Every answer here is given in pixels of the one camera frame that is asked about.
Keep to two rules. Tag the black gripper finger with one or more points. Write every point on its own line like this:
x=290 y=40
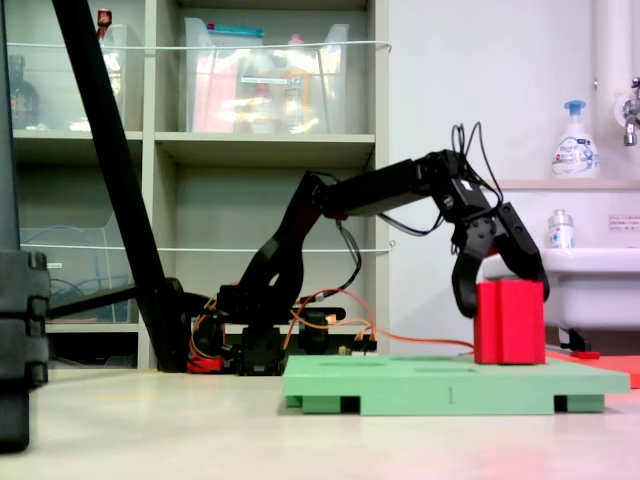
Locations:
x=520 y=245
x=465 y=280

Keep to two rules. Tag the red cross columnar block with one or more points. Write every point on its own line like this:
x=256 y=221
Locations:
x=515 y=325

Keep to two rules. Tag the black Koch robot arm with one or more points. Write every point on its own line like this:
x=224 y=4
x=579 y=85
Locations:
x=280 y=260

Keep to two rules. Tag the green shape hole board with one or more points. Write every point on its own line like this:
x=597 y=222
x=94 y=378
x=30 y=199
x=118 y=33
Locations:
x=425 y=390

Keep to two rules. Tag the small clear bottle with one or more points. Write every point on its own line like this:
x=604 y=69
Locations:
x=559 y=235

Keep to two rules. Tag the white sink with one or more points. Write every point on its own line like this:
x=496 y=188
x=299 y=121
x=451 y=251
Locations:
x=590 y=290

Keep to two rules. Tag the white foam soap pump bottle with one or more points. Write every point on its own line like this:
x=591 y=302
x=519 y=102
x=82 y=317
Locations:
x=575 y=155

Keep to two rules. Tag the green circuit board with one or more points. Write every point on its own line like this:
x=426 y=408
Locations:
x=367 y=350

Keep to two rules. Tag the small red piece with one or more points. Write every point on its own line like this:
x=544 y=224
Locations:
x=585 y=355

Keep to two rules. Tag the red and black table clamp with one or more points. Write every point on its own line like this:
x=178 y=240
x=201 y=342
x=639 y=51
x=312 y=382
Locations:
x=205 y=364
x=315 y=335

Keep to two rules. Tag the metal faucet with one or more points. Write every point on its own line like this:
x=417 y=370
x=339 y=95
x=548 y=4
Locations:
x=631 y=112

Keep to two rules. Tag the orange bottle with pink cap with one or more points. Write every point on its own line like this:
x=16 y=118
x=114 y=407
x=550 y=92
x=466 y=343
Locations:
x=296 y=90

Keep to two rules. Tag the grey shelf unit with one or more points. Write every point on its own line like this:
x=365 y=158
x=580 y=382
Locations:
x=265 y=150

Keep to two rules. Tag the large clear storage bin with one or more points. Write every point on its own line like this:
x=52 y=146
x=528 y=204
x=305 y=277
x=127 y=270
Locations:
x=225 y=100

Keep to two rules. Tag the blue topped plastic bag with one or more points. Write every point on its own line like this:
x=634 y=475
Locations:
x=235 y=32

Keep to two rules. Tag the narrow clear storage bin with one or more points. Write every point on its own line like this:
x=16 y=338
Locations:
x=130 y=75

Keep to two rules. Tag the black tripod brace strut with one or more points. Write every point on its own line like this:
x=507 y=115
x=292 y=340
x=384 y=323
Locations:
x=90 y=302

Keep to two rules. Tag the brown bottle with red cap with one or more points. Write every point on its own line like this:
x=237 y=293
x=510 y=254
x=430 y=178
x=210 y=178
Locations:
x=103 y=20

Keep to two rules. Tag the notched black tripod leg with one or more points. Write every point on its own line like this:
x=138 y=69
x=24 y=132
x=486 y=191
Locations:
x=20 y=325

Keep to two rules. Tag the dark glass bottle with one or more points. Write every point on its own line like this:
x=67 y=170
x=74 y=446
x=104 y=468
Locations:
x=22 y=100

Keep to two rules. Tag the sink drain bracket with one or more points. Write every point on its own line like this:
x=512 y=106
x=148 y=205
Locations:
x=572 y=337

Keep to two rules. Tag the wall notice label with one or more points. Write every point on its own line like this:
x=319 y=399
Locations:
x=625 y=223

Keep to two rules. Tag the dark grey upright post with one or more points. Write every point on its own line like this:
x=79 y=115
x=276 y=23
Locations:
x=7 y=150

